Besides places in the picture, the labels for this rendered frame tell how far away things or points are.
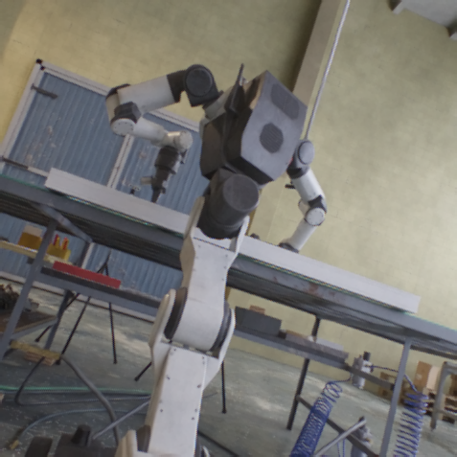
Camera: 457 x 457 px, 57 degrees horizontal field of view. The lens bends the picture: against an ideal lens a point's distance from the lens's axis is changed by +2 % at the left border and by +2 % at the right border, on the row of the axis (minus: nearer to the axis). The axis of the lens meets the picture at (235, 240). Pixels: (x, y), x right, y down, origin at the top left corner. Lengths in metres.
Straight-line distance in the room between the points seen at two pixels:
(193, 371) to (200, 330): 0.10
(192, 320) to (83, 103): 7.93
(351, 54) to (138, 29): 4.59
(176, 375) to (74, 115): 7.93
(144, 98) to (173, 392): 0.88
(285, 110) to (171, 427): 0.96
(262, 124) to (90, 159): 7.27
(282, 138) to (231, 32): 8.50
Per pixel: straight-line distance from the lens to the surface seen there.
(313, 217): 1.71
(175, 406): 1.05
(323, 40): 9.85
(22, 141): 8.75
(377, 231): 9.47
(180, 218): 1.54
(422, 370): 8.84
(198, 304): 1.08
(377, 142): 9.94
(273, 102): 1.35
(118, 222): 1.58
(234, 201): 1.12
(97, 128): 8.62
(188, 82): 1.35
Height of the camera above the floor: 0.65
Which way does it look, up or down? 9 degrees up
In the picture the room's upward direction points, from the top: 18 degrees clockwise
